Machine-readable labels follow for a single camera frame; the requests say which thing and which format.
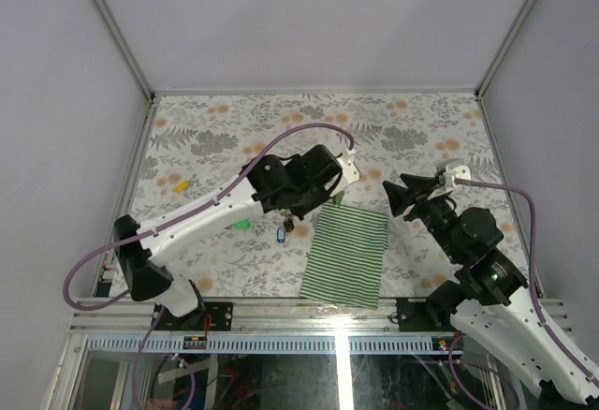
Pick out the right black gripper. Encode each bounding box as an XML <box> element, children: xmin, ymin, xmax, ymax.
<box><xmin>380</xmin><ymin>172</ymin><xmax>462</xmax><ymax>262</ymax></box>

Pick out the blue tagged key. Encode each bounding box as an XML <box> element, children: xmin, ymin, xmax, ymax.
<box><xmin>276</xmin><ymin>226</ymin><xmax>287</xmax><ymax>244</ymax></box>

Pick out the red handled silver keyring carabiner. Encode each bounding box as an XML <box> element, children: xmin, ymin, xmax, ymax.
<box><xmin>331</xmin><ymin>190</ymin><xmax>345</xmax><ymax>207</ymax></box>

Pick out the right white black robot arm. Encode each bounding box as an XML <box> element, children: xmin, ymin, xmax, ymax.
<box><xmin>383</xmin><ymin>167</ymin><xmax>598</xmax><ymax>409</ymax></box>

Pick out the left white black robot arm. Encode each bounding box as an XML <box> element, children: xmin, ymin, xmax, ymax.
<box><xmin>113</xmin><ymin>144</ymin><xmax>358</xmax><ymax>330</ymax></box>

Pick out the green tagged key on table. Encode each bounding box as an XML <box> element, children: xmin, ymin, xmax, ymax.
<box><xmin>234</xmin><ymin>220</ymin><xmax>252</xmax><ymax>230</ymax></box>

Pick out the green striped cloth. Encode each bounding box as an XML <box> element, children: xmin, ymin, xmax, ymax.
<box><xmin>299</xmin><ymin>204</ymin><xmax>388</xmax><ymax>309</ymax></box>

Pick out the floral table mat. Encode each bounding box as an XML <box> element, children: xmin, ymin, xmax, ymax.
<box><xmin>128</xmin><ymin>93</ymin><xmax>527</xmax><ymax>298</ymax></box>

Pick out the yellow tag on table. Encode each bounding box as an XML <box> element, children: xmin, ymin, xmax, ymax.
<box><xmin>174</xmin><ymin>182</ymin><xmax>189</xmax><ymax>194</ymax></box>

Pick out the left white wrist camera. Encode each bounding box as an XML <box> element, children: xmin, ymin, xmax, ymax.
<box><xmin>337</xmin><ymin>148</ymin><xmax>361</xmax><ymax>185</ymax></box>

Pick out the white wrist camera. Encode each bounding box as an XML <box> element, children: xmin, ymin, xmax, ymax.
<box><xmin>430</xmin><ymin>158</ymin><xmax>472</xmax><ymax>198</ymax></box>
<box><xmin>337</xmin><ymin>148</ymin><xmax>361</xmax><ymax>185</ymax></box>

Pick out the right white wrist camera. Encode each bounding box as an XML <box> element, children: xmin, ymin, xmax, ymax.
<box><xmin>430</xmin><ymin>158</ymin><xmax>472</xmax><ymax>198</ymax></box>

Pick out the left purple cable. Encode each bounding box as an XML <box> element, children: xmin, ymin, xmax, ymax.
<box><xmin>63</xmin><ymin>122</ymin><xmax>357</xmax><ymax>410</ymax></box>

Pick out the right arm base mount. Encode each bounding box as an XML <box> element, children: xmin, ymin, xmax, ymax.
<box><xmin>387</xmin><ymin>281</ymin><xmax>466</xmax><ymax>333</ymax></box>

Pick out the white slotted cable duct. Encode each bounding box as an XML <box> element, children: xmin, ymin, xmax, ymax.
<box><xmin>87</xmin><ymin>337</ymin><xmax>434</xmax><ymax>353</ymax></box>

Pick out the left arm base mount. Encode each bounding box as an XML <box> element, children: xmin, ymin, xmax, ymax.
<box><xmin>154</xmin><ymin>300</ymin><xmax>234</xmax><ymax>333</ymax></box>

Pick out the aluminium front rail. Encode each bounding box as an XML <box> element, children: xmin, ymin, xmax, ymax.
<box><xmin>69</xmin><ymin>295</ymin><xmax>567</xmax><ymax>334</ymax></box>

